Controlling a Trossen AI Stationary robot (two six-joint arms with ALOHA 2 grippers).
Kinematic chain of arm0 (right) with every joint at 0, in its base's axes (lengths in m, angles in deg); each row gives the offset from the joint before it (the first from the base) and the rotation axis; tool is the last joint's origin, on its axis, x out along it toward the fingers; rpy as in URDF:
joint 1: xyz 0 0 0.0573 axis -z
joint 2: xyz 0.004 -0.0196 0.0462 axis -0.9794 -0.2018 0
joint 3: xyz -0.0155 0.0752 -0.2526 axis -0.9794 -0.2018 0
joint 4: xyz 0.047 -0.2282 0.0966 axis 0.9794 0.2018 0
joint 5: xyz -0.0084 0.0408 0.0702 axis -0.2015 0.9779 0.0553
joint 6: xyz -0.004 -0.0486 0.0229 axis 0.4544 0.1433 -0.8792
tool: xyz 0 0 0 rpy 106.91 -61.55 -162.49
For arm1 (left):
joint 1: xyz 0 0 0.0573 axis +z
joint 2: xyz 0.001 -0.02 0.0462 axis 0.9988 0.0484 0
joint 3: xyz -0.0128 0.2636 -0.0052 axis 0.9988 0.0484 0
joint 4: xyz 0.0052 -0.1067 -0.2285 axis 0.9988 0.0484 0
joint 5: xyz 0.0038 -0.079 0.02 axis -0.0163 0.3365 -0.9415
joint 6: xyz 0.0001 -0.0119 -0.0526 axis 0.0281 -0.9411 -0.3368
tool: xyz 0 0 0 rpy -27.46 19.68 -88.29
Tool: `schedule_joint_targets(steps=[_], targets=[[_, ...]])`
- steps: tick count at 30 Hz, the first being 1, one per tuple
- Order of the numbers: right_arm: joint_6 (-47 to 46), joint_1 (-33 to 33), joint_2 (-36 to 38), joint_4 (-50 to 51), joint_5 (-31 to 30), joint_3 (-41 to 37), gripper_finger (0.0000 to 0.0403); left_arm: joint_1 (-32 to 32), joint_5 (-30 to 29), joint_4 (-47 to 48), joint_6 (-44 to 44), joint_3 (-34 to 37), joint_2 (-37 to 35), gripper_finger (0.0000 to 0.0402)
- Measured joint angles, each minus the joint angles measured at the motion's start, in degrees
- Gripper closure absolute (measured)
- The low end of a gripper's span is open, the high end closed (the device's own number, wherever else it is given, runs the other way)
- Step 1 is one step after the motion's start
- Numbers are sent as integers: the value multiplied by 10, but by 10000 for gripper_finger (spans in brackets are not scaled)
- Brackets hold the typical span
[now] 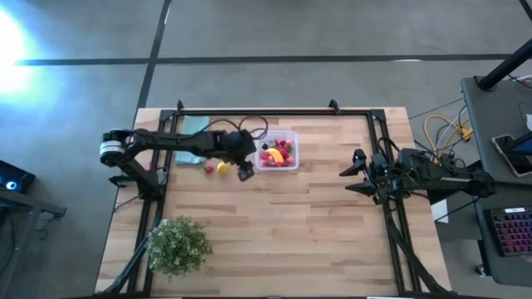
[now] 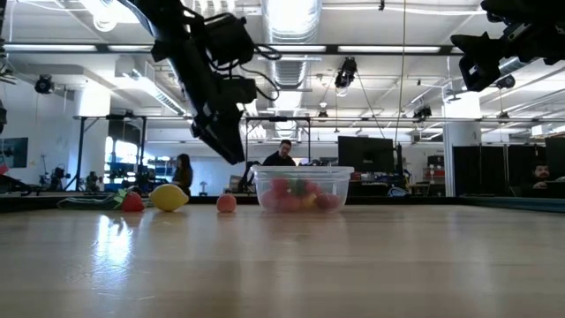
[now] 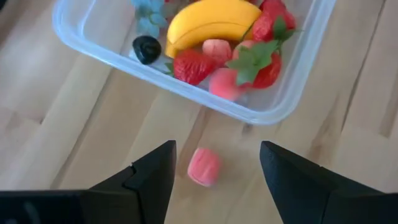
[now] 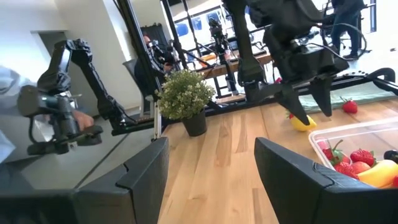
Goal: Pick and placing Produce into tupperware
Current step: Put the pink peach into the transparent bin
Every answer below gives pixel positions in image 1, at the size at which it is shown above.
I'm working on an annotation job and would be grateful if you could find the black computer with blue light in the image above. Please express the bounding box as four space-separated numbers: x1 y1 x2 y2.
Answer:
0 159 37 195

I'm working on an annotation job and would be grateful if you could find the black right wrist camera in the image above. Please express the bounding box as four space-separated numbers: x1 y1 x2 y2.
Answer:
371 152 390 169

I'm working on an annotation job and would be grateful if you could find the black tablet device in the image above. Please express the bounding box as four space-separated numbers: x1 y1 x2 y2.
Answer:
491 131 532 179

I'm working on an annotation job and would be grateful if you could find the folded green cloth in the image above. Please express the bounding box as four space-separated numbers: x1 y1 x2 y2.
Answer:
175 115 212 166

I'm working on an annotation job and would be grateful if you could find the yellow plastic banana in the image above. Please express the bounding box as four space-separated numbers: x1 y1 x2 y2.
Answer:
265 148 285 164

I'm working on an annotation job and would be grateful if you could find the grey desk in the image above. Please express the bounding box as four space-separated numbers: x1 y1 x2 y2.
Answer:
469 180 532 288
460 76 532 186

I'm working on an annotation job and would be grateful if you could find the green potted plant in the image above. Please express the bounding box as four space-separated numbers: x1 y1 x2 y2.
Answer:
145 214 214 278

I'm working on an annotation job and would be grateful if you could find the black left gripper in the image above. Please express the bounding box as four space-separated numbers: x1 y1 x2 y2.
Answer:
232 155 256 183

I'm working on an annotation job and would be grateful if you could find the black pole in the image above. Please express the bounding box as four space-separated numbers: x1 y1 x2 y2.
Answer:
475 39 532 92

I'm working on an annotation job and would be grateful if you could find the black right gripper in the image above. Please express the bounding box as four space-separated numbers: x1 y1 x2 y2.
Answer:
339 149 394 205

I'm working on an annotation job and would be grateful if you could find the yellow cable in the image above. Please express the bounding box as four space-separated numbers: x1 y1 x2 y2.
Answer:
422 114 475 142

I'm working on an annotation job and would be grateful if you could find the white paper sheet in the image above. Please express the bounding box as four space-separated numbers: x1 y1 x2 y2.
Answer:
430 199 451 224

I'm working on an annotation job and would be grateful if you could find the clear plastic food container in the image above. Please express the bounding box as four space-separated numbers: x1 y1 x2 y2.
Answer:
254 130 301 173

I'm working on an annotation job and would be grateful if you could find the backlit black keyboard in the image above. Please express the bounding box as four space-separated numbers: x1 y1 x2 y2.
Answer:
484 206 532 257

